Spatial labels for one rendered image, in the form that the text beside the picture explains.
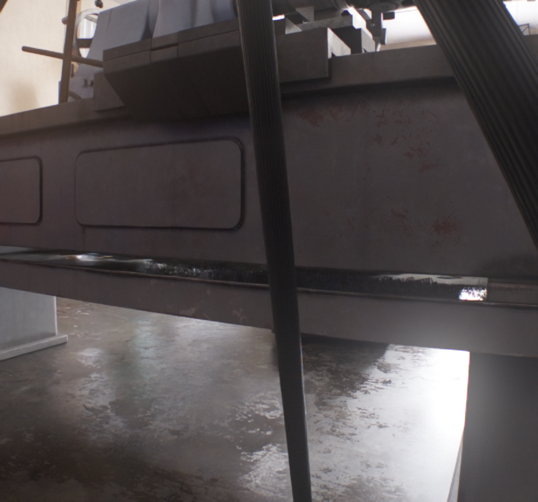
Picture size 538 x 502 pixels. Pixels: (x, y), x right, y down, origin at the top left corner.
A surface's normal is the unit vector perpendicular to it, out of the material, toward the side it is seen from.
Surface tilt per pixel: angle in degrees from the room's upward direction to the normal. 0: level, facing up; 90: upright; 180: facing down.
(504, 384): 90
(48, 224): 90
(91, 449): 0
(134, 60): 90
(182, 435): 0
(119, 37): 70
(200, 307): 90
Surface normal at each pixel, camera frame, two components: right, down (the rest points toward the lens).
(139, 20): -0.46, -0.22
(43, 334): 0.88, 0.01
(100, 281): -0.47, 0.03
